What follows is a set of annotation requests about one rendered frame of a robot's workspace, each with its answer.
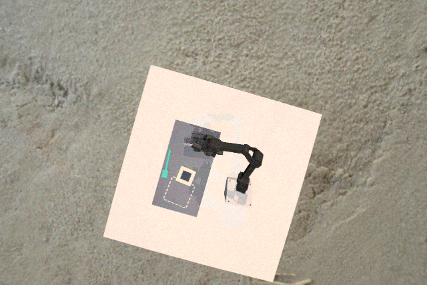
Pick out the white tile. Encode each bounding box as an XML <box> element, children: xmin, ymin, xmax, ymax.
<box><xmin>176</xmin><ymin>166</ymin><xmax>196</xmax><ymax>186</ymax></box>

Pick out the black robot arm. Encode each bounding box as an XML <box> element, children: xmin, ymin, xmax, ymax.
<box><xmin>191</xmin><ymin>134</ymin><xmax>264</xmax><ymax>194</ymax></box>

